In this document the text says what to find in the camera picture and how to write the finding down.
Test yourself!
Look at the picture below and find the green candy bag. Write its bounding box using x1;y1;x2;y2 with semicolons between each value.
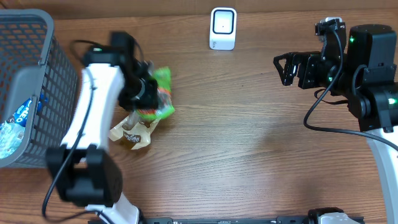
136;67;175;121

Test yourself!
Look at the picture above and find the beige brown snack pouch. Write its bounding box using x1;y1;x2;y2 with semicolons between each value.
108;112;159;150

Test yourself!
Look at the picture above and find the blue cookie packet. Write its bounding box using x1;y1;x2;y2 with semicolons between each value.
7;93;48;127

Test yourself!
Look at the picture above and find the mint green snack packet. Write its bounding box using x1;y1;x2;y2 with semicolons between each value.
1;122;25;159

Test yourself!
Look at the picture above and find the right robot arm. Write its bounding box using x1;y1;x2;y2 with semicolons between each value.
273;17;397;223

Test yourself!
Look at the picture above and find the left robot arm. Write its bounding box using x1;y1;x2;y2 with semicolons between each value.
41;31;159;223

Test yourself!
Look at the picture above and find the white barcode scanner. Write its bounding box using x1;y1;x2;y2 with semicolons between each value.
209;7;237;50

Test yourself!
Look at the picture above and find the grey plastic mesh basket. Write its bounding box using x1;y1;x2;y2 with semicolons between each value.
1;9;78;168

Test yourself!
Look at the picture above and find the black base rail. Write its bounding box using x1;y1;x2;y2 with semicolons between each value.
139;215;309;224

